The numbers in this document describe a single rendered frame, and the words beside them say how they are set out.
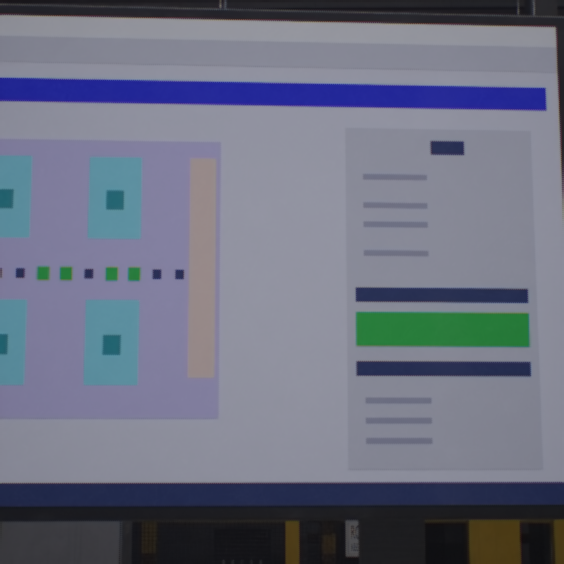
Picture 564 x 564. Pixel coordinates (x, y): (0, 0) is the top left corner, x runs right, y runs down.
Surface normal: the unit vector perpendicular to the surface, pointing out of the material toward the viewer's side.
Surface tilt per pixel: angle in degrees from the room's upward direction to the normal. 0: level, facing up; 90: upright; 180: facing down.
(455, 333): 90
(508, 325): 90
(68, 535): 90
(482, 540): 90
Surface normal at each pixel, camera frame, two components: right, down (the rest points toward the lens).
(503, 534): -0.01, -0.15
